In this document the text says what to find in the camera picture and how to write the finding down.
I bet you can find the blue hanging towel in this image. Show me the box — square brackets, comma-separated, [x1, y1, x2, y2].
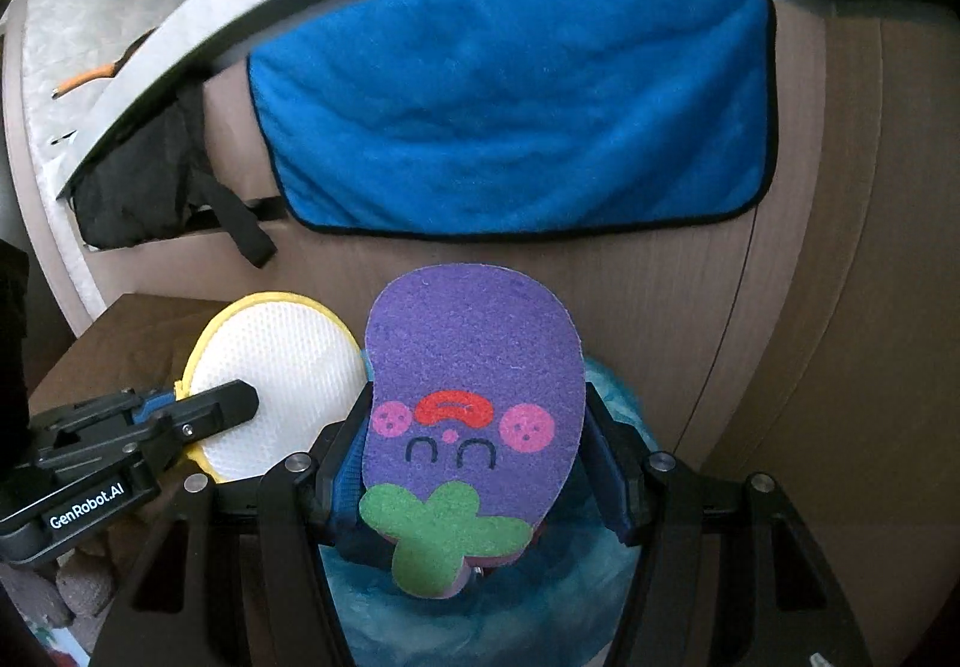
[245, 0, 778, 240]

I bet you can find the white yellow round scrubber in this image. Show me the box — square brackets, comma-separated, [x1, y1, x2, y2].
[174, 291, 368, 483]

